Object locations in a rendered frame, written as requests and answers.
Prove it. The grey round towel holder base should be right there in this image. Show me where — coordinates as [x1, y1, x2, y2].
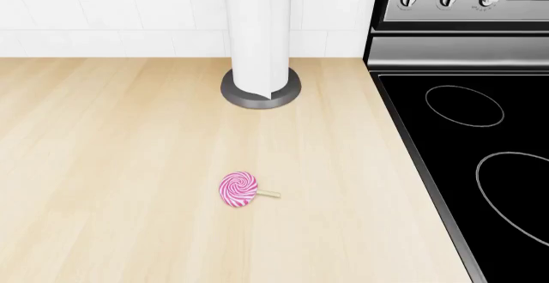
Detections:
[220, 67, 303, 111]

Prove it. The white paper towel roll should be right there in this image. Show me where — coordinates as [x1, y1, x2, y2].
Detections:
[222, 0, 293, 100]

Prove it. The black steel electric stove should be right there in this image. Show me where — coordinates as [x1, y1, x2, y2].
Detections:
[362, 0, 549, 283]

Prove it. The pink white swirl lollipop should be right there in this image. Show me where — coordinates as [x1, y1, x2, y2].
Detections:
[218, 171, 282, 208]

